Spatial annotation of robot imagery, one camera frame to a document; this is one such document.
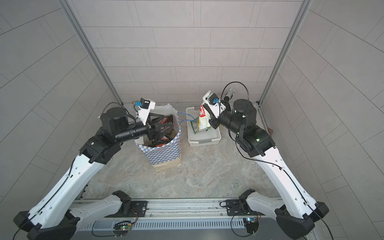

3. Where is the checkered paper bag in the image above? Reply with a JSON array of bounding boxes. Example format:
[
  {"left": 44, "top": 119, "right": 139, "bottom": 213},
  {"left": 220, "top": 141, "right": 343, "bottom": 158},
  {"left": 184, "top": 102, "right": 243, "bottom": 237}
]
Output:
[{"left": 135, "top": 104, "right": 182, "bottom": 172}]

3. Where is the mapo tofu sauce packet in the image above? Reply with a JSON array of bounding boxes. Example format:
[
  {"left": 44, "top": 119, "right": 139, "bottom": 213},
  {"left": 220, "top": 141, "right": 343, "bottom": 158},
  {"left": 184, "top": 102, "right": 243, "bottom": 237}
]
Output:
[{"left": 191, "top": 105, "right": 211, "bottom": 134}]

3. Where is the black red seasoning packet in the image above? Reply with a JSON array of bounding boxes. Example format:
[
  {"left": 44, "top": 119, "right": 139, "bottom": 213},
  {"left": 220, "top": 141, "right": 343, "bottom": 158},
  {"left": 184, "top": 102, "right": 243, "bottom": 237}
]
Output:
[{"left": 158, "top": 115, "right": 173, "bottom": 124}]

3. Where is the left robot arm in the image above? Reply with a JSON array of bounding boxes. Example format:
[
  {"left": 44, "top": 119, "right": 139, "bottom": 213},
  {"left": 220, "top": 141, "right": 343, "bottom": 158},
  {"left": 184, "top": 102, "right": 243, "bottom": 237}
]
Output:
[{"left": 14, "top": 100, "right": 179, "bottom": 240}]

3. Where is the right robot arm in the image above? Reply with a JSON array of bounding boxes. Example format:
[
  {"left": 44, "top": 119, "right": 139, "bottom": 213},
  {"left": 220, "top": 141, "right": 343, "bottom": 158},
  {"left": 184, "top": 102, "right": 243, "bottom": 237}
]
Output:
[{"left": 203, "top": 98, "right": 329, "bottom": 240}]

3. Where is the white perforated plastic basket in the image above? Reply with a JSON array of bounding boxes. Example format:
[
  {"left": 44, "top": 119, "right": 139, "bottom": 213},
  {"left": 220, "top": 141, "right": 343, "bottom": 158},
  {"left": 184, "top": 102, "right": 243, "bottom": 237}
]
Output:
[{"left": 186, "top": 107, "right": 222, "bottom": 147}]

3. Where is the left circuit board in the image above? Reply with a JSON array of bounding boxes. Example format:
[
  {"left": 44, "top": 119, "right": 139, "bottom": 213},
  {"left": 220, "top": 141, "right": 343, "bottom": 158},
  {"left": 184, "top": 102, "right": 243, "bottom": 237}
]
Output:
[{"left": 113, "top": 221, "right": 135, "bottom": 232}]

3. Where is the circuit board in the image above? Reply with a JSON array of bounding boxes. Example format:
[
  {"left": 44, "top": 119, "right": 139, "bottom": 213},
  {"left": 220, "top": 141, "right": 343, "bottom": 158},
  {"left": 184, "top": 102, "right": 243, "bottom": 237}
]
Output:
[
  {"left": 113, "top": 221, "right": 135, "bottom": 232},
  {"left": 243, "top": 218, "right": 260, "bottom": 235}
]

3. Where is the right circuit board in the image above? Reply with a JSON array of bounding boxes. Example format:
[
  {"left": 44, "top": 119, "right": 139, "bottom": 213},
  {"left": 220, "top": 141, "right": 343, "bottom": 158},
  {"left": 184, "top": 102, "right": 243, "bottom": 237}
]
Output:
[{"left": 243, "top": 218, "right": 260, "bottom": 235}]

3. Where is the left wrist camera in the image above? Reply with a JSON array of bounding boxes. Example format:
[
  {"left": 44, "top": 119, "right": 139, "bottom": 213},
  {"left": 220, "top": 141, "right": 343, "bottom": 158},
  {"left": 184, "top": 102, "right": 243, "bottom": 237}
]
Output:
[{"left": 135, "top": 98, "right": 156, "bottom": 126}]

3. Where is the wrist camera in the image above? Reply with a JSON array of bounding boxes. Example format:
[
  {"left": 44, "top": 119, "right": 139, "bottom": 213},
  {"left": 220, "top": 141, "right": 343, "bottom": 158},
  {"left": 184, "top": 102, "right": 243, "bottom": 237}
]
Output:
[
  {"left": 135, "top": 98, "right": 156, "bottom": 126},
  {"left": 203, "top": 91, "right": 226, "bottom": 119}
]

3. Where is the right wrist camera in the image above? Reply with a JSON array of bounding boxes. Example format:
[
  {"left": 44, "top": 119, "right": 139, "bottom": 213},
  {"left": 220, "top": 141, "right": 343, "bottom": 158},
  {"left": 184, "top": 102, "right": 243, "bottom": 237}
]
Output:
[{"left": 203, "top": 91, "right": 226, "bottom": 119}]

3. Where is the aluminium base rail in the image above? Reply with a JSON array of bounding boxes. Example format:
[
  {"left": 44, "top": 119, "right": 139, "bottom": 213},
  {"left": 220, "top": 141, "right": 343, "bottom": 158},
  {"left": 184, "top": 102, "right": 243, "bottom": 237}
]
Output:
[{"left": 79, "top": 198, "right": 283, "bottom": 236}]

